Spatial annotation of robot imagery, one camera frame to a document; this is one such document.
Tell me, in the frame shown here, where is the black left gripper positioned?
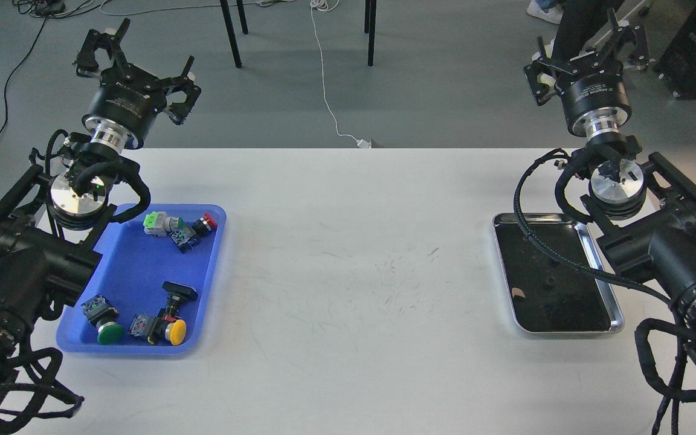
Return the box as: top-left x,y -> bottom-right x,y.
74,18 -> 202,150

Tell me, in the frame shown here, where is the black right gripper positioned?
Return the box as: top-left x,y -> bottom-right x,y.
524,8 -> 651,137

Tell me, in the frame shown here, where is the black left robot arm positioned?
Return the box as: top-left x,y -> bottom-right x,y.
0,19 -> 201,434

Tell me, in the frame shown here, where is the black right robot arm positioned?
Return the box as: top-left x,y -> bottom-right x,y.
513,8 -> 696,434

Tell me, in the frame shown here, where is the person in black trousers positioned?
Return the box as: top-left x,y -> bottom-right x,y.
526,1 -> 624,61

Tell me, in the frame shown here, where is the black table leg left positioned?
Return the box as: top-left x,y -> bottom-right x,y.
220,0 -> 249,69

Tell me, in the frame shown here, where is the black table leg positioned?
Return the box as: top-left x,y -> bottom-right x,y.
364,0 -> 378,67
220,0 -> 249,69

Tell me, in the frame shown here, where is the blue plastic tray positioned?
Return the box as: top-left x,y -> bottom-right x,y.
56,203 -> 227,355

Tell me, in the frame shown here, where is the black table leg right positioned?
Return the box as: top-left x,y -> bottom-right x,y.
364,0 -> 378,67

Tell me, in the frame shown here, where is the silver metal tray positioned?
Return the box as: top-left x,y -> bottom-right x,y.
492,213 -> 624,338

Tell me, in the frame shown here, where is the green white push button switch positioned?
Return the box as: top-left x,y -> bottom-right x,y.
143,211 -> 184,237

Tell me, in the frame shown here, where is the red push button switch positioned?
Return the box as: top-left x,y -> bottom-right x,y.
167,212 -> 218,253

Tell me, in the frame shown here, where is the black floor cable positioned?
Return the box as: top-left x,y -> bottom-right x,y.
0,0 -> 98,229

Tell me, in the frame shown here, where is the white charging cable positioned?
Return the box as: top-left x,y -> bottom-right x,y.
309,0 -> 372,149

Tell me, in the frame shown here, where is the yellow push button switch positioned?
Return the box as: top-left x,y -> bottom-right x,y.
128,314 -> 187,345

